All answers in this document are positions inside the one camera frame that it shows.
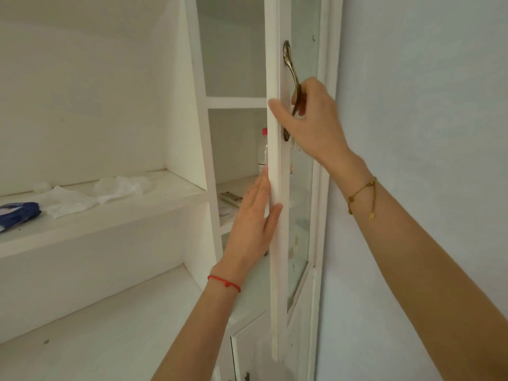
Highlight person's left hand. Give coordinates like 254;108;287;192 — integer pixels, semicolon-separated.
212;166;283;289

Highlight person's right hand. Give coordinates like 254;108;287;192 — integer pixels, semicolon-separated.
268;77;360;170

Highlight white glass cabinet door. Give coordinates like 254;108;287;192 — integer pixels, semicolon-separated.
264;0;331;362

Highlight brass door handle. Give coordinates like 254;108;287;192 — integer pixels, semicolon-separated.
282;40;303;142

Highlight person's right forearm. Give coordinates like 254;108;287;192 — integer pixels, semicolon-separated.
328;153;508;381

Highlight person's left forearm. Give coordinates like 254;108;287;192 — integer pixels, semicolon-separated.
151;273;242;381

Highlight clear bottle with red cap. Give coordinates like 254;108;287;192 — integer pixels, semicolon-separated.
257;128;269;176

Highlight white remote control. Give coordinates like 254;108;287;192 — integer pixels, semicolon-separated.
220;191;243;208

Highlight white lower cabinet door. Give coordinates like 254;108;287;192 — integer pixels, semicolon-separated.
229;311;280;381

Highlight crumpled white plastic bag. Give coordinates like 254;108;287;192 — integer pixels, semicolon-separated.
93;176;154;205
39;186;100;220

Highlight white shelf cabinet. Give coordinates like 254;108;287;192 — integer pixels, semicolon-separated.
0;0;344;381

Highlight blue plastic packet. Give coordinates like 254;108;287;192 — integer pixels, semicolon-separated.
0;201;43;234

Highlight red string bracelet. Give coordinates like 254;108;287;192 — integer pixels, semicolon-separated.
207;275;242;293

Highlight gold chain bracelet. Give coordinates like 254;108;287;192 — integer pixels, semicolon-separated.
347;177;378;221

